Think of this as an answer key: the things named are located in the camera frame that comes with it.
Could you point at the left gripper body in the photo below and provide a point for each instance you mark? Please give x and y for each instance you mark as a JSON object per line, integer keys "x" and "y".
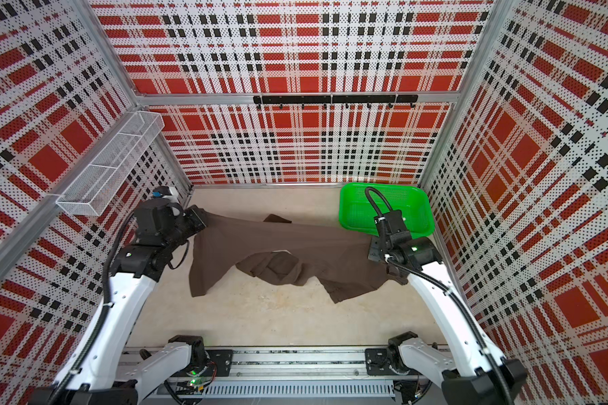
{"x": 188, "y": 224}

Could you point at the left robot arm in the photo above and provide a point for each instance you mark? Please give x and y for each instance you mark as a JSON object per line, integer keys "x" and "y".
{"x": 92, "y": 374}

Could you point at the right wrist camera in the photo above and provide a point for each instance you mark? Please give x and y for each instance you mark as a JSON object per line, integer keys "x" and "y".
{"x": 391, "y": 228}

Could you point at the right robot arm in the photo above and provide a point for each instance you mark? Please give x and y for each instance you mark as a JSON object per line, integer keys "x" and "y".
{"x": 473, "y": 370}

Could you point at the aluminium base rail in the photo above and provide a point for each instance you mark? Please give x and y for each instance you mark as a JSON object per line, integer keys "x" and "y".
{"x": 296, "y": 375}

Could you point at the white wire mesh shelf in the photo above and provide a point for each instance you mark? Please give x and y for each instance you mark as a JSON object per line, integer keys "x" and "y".
{"x": 97, "y": 184}

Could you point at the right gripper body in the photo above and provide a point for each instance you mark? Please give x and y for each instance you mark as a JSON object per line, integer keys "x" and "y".
{"x": 379, "y": 251}

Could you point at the black hook rail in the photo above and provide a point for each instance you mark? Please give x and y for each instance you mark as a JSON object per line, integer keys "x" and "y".
{"x": 389, "y": 99}

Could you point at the brown trousers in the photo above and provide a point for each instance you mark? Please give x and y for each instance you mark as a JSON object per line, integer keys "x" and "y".
{"x": 287, "y": 254}

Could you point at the green plastic basket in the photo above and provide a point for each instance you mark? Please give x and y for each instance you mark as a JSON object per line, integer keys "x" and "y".
{"x": 357, "y": 214}

